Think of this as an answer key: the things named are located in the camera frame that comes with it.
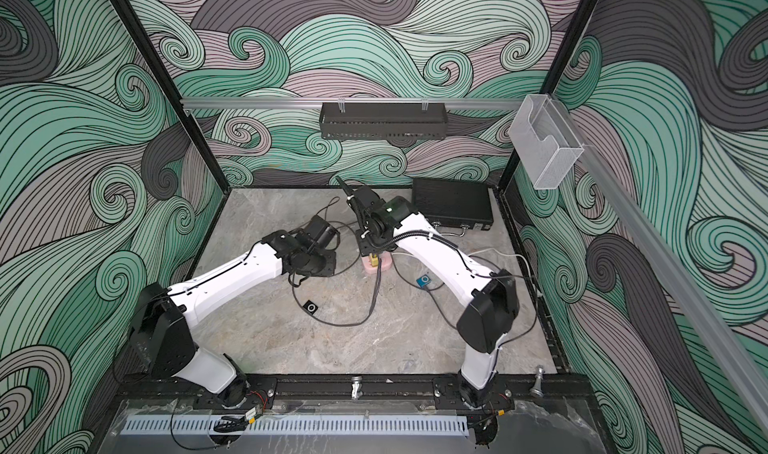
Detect clear acrylic wall holder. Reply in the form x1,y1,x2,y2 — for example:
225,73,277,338
508,94,584,190

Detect grey cable of pink charger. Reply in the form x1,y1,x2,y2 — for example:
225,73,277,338
314,195,364,278

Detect pink power strip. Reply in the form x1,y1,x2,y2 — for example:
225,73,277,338
361,252,393,275

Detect aluminium rail back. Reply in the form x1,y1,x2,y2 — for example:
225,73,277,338
181,96,523,112

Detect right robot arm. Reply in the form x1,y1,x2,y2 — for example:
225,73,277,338
336,177,520,408

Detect black mp3 player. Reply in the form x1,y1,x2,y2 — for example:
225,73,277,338
302,300,318,316

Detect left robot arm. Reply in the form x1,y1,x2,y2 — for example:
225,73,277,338
129,215,339,409

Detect aluminium rail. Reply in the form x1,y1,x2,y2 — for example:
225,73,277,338
181,96,523,112
553,100,767,433

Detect black wall shelf tray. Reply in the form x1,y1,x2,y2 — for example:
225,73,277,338
319,102,448,141

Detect black hard case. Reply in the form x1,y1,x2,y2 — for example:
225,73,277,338
412,178,494,230

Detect aluminium rail right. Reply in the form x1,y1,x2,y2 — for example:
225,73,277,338
553,100,767,433

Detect blue mp3 player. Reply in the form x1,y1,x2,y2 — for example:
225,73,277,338
417,275,431,289

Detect white power strip cord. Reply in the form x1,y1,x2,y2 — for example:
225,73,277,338
467,246,544,299

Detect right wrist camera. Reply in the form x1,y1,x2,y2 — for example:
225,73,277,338
343,185,383,215

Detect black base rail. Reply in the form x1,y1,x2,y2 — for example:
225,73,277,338
118,373,593,405

